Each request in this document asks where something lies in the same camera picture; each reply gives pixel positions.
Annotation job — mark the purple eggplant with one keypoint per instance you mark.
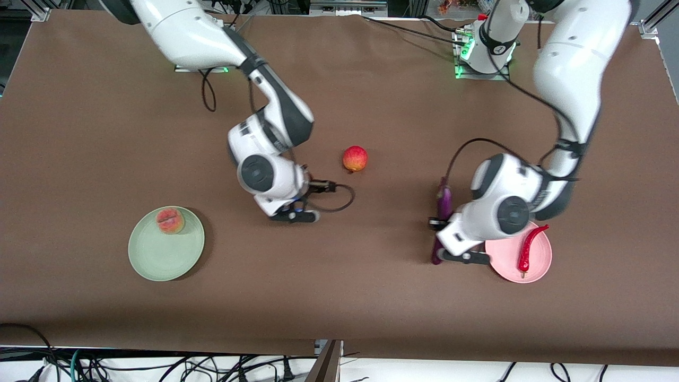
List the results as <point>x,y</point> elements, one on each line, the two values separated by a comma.
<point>445,199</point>

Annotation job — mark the red chili pepper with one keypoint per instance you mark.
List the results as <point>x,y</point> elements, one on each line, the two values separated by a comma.
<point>526,254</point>

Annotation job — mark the red apple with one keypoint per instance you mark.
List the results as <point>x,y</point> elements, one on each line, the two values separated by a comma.
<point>355,159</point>

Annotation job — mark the yellow pink peach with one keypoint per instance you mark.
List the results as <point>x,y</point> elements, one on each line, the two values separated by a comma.
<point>170,222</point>

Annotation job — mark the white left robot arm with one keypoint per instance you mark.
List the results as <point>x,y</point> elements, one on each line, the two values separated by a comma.
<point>573,58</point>

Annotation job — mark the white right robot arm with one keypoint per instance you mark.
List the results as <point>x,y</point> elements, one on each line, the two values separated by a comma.
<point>180,32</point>

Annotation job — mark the pink plate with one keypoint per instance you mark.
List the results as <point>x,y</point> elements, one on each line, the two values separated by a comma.
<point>538,260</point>

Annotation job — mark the brown table cover sheet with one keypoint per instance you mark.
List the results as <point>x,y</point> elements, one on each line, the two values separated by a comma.
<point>339,297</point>

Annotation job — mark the light green plate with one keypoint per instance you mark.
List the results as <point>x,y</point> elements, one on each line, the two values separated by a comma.
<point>164,260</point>

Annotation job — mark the grey equipment box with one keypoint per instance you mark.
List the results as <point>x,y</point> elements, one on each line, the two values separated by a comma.
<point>347,6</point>

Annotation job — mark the orange background object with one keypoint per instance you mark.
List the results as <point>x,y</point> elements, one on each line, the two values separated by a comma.
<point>450,6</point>

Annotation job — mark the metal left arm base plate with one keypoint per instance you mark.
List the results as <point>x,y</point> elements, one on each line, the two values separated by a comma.
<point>477,77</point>

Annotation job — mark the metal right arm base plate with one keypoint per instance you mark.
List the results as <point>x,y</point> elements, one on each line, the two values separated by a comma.
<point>183,69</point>

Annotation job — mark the aluminium profile post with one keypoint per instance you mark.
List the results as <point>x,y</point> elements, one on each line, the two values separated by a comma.
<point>326,366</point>

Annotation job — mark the aluminium frame corner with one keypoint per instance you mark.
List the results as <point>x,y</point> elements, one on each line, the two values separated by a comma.
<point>41,11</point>
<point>655,21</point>

